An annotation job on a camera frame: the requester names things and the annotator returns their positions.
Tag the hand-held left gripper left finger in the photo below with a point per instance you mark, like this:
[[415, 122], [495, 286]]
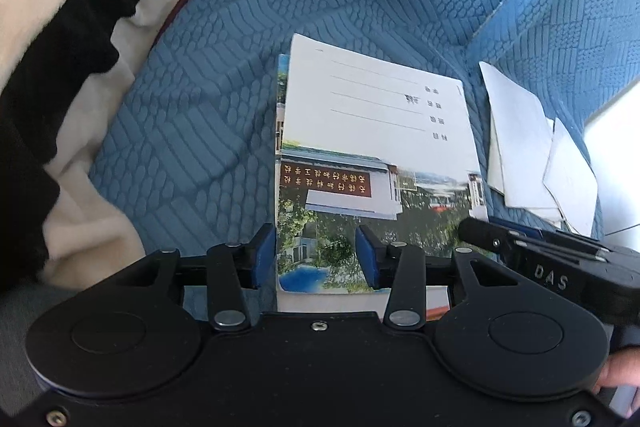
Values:
[[264, 257]]

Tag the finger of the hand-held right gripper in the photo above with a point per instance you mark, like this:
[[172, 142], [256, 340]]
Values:
[[482, 234], [525, 231]]

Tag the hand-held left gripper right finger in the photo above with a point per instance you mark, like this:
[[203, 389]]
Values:
[[367, 257]]

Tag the photo-cover booklet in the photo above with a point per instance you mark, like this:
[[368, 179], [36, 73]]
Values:
[[380, 132]]

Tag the person's right hand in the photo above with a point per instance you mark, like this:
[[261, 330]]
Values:
[[622, 369]]

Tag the blue textured sofa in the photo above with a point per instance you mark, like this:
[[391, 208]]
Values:
[[225, 107]]

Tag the red black white striped blanket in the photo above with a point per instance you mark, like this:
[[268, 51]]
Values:
[[50, 32]]

